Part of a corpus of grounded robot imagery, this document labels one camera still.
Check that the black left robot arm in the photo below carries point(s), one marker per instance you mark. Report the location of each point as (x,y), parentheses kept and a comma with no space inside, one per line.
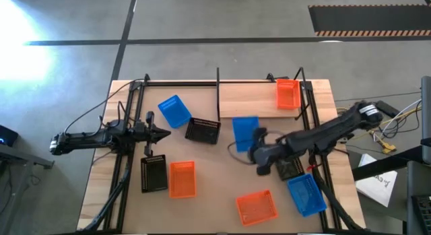
(87,139)

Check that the hazard striped floor mat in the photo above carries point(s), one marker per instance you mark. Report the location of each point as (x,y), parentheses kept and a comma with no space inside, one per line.
(370,19)

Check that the black power strip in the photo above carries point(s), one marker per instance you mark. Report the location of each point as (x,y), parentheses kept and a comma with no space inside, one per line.
(389,108)

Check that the black aluminium table frame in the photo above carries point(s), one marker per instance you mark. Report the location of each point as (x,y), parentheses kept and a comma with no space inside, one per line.
(182,83)

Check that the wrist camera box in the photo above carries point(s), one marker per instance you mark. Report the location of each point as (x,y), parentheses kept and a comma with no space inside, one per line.
(260,134)
(140,128)

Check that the black device blue light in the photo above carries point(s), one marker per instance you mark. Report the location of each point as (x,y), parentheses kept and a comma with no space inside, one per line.
(8,135)

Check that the wooden shelf board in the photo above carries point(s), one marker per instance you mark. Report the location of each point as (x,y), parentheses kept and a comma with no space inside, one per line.
(247,102)

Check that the orange plastic basket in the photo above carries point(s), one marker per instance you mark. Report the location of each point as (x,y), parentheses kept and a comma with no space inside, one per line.
(182,179)
(288,94)
(256,208)

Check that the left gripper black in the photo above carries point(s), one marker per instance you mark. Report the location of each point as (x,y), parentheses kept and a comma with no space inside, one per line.
(150,135)

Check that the grey computer monitor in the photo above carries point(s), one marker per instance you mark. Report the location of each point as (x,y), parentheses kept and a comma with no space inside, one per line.
(426,110)

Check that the white paper sheet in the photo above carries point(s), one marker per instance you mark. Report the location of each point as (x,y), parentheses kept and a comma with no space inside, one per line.
(375,188)

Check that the dark grey desk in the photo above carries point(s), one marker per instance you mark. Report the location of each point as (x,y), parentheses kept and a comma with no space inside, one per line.
(417,181)

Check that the black metal shelf frame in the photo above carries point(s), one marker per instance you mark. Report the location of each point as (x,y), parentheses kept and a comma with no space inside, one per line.
(218,93)

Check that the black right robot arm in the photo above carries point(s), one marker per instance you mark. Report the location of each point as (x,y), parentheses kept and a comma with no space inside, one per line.
(330,130)

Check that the black plastic basket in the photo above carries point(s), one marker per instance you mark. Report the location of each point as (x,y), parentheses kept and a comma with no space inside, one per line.
(154,174)
(289,171)
(203,131)

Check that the small red tag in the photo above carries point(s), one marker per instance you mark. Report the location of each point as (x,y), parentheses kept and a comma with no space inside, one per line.
(311,167)

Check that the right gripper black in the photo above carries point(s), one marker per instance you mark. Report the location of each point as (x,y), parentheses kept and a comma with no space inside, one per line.
(269,154)

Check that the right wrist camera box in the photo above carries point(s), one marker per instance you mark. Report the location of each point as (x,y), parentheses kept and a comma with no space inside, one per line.
(260,134)

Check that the blue plastic basket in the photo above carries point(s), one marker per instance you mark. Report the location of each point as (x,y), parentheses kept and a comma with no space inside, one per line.
(306,195)
(174,111)
(243,132)

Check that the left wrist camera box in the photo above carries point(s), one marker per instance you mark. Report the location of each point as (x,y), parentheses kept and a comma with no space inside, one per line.
(140,128)

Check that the black keyboard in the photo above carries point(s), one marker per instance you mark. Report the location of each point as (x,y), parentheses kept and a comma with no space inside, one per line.
(422,208)

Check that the yellow plug connector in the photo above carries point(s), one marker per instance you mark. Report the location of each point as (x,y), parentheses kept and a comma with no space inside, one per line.
(389,148)

